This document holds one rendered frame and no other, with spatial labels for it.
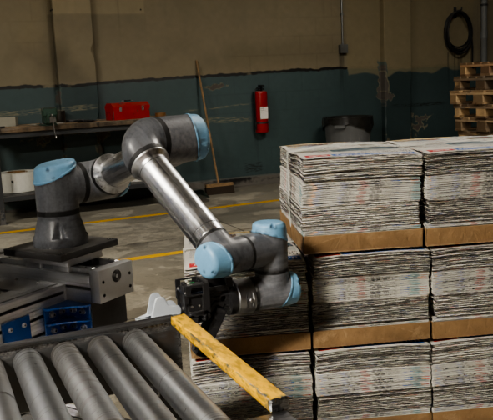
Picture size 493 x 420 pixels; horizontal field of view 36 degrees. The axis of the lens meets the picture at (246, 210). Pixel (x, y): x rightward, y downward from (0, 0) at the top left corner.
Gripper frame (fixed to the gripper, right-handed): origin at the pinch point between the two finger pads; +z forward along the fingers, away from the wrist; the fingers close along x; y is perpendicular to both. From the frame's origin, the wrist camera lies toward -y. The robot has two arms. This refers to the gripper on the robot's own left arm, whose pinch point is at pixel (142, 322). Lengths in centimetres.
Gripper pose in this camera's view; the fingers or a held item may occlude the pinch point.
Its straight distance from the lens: 158.8
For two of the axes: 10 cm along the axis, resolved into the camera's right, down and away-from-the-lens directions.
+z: -9.2, 1.1, -3.9
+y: -0.5, -9.8, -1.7
